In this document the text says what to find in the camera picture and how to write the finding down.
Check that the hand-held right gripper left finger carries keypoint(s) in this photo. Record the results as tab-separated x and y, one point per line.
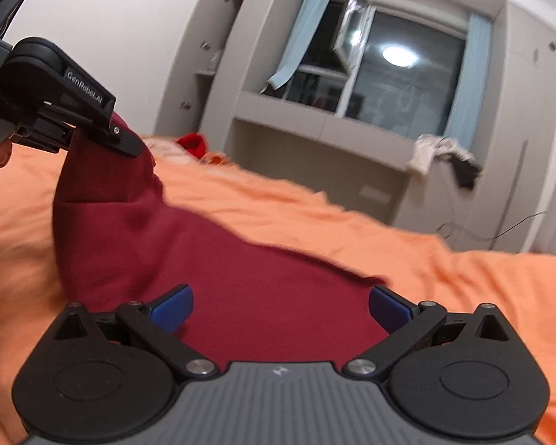
173	307

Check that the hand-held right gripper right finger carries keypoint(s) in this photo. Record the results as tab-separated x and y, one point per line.
389	308

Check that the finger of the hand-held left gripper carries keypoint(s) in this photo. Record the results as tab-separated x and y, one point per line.
125	141

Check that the dark red long-sleeve shirt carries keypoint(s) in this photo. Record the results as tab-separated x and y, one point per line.
259	287

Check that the pale pink cloth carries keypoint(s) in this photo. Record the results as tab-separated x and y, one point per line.
167	150

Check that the orange blanket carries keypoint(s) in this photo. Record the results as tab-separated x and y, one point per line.
445	287

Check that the bright red cloth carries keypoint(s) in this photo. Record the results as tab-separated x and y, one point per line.
191	144

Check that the small orange cloth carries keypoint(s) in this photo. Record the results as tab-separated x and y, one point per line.
215	158

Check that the open grey wardrobe door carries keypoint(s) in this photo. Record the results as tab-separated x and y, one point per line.
194	55

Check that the white plastic bag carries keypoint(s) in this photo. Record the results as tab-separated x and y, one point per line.
214	62

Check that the black garment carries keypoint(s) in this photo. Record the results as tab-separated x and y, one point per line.
465	169

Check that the light blue curtain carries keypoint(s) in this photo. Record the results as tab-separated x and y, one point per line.
470	79
306	28

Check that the grey built-in wardrobe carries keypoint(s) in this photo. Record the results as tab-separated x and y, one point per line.
514	125

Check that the window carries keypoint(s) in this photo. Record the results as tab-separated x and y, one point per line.
398	83

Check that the open window sash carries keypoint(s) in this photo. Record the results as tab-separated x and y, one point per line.
352	23

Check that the white wall outlet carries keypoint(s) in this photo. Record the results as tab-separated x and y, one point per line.
374	193

